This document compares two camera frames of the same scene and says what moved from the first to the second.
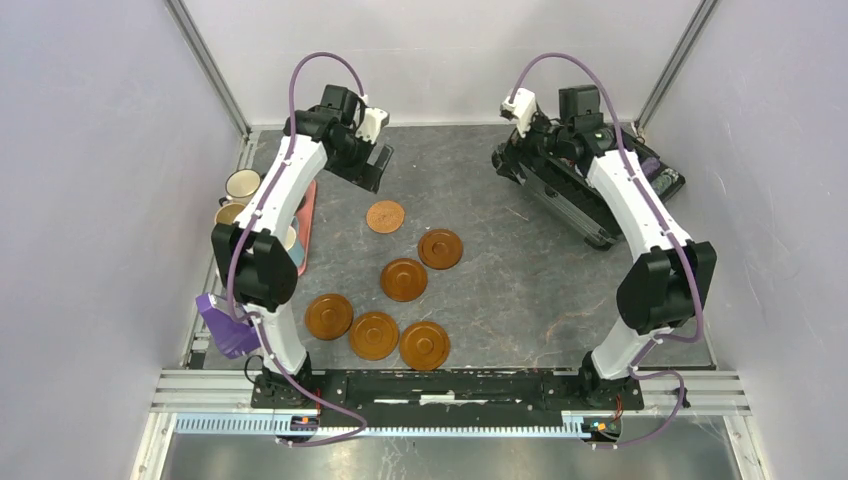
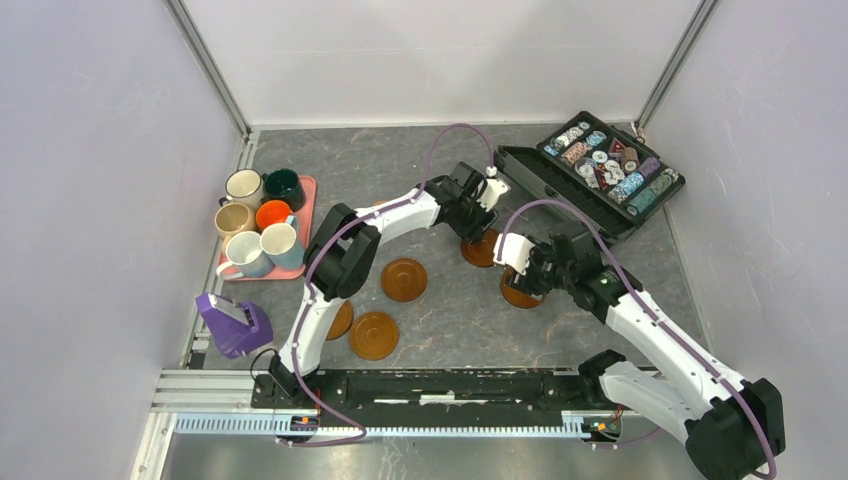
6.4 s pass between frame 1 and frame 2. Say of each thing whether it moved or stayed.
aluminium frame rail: stayed
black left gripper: moved
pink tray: stayed
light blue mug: stayed
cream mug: stayed
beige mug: stayed
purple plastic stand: stayed
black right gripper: moved
